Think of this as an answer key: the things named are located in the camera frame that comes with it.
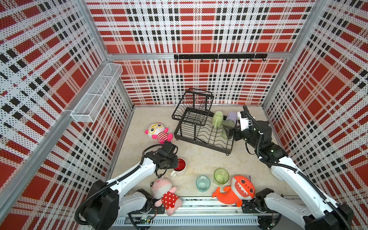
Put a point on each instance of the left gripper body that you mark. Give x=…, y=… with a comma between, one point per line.
x=171, y=162

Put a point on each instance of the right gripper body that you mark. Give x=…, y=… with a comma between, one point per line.
x=239, y=135

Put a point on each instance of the tall green glass cup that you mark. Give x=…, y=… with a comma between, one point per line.
x=228, y=125

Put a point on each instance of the white mug red interior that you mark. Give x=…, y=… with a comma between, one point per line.
x=180, y=170

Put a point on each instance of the lavender plastic cup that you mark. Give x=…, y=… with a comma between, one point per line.
x=231, y=119

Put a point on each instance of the white mug green handle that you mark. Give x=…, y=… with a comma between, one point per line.
x=217, y=119

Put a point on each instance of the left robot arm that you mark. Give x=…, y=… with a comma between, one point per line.
x=123, y=187

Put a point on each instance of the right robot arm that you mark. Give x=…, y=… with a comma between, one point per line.
x=293, y=175

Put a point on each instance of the pink bear plush toy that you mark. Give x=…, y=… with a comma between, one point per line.
x=164, y=192

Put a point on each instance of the yellow pink owl plush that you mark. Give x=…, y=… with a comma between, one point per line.
x=159, y=132

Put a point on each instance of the teal glass cup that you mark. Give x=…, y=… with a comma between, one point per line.
x=203, y=183

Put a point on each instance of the short green glass cup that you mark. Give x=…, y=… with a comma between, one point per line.
x=221, y=176

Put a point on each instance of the red shark plush toy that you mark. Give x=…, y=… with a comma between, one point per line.
x=241, y=188

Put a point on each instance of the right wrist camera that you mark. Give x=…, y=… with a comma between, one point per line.
x=245, y=120

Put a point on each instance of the black wire dish rack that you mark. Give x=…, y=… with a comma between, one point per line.
x=195, y=122

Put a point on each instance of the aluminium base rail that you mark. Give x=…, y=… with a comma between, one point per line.
x=202, y=211

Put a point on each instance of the black wall hook rail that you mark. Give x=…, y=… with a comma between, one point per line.
x=251, y=56

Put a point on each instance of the white wire wall basket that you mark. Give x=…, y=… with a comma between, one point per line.
x=90, y=106

